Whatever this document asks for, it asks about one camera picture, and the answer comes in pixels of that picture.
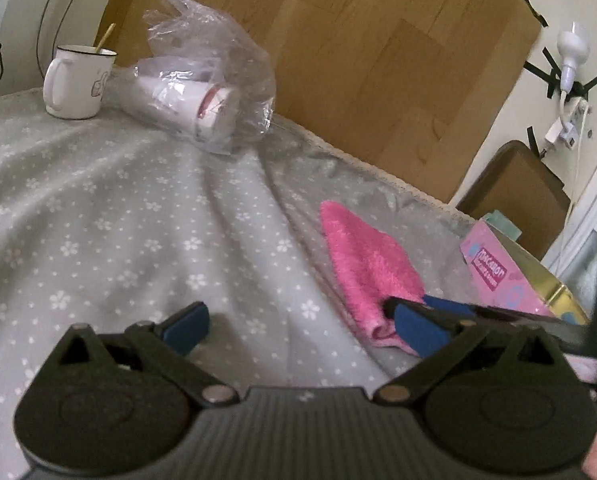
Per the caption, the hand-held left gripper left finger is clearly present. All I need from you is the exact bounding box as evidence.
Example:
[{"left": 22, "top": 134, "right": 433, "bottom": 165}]
[{"left": 53, "top": 301, "right": 240, "bottom": 406}]

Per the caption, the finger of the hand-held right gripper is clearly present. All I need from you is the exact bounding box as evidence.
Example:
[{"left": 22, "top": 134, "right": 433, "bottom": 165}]
[
  {"left": 423, "top": 294, "right": 562, "bottom": 322},
  {"left": 383, "top": 297, "right": 597, "bottom": 361}
]

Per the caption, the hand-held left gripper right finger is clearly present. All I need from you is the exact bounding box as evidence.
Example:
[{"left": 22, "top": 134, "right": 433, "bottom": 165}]
[{"left": 373, "top": 305, "right": 567, "bottom": 406}]

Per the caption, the pink tin box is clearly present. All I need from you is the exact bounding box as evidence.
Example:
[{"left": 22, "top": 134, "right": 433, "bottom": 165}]
[{"left": 459, "top": 220, "right": 592, "bottom": 328}]

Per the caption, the pink knitted cloth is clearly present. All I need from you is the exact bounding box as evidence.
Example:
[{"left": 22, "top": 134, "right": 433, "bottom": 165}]
[{"left": 320, "top": 201, "right": 427, "bottom": 351}]

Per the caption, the light teal box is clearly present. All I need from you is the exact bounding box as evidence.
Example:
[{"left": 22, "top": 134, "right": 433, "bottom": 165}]
[{"left": 481, "top": 211, "right": 523, "bottom": 242}]

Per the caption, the white glass door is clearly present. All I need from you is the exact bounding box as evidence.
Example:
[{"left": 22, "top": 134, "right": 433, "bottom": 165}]
[{"left": 543, "top": 120, "right": 597, "bottom": 311}]

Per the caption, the grey floral blanket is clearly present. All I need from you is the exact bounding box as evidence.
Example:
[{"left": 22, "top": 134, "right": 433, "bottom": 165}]
[{"left": 0, "top": 85, "right": 597, "bottom": 480}]

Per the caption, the brown folded board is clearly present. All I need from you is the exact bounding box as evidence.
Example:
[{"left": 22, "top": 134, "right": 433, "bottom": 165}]
[{"left": 456, "top": 140, "right": 572, "bottom": 262}]

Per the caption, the stack of paper cups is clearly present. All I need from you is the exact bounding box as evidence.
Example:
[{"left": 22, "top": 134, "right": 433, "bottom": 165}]
[{"left": 128, "top": 71, "right": 240, "bottom": 145}]

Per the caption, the wooden headboard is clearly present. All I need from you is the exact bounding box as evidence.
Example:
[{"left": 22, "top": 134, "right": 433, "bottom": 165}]
[{"left": 98, "top": 0, "right": 543, "bottom": 204}]

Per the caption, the white enamel mug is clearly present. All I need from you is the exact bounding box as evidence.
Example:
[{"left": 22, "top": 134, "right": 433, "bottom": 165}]
[{"left": 43, "top": 44, "right": 118, "bottom": 121}]

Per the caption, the clear plastic bag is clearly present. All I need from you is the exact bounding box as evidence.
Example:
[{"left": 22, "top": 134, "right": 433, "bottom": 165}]
[{"left": 113, "top": 0, "right": 278, "bottom": 157}]

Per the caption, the white lamp bulb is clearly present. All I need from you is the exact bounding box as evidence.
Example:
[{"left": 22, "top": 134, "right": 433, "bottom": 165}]
[{"left": 557, "top": 21, "right": 591, "bottom": 94}]

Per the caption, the wooden stick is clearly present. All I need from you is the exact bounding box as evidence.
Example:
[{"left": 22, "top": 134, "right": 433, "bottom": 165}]
[{"left": 94, "top": 23, "right": 116, "bottom": 54}]

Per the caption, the white cable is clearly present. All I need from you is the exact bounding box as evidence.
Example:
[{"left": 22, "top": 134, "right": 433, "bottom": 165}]
[{"left": 556, "top": 105, "right": 592, "bottom": 273}]

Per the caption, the white wall plug adapter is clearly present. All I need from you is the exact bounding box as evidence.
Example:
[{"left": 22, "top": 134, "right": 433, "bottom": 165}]
[{"left": 545, "top": 99, "right": 593, "bottom": 152}]

